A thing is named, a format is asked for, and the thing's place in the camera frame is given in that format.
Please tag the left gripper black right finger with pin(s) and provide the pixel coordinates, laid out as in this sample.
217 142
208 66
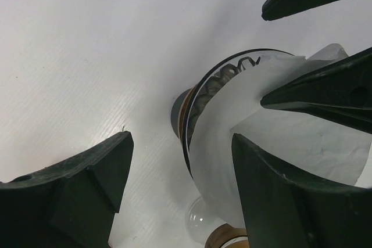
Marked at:
285 206

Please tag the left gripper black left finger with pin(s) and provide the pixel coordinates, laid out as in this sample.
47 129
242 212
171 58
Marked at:
71 203

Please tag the white paper coffee filter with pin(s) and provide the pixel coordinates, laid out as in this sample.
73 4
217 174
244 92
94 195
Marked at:
323 148

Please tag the grey swirled glass dripper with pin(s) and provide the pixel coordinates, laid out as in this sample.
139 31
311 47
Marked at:
209 86

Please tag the clear glass carafe wooden collar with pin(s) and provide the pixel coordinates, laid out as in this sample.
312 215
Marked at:
201 221

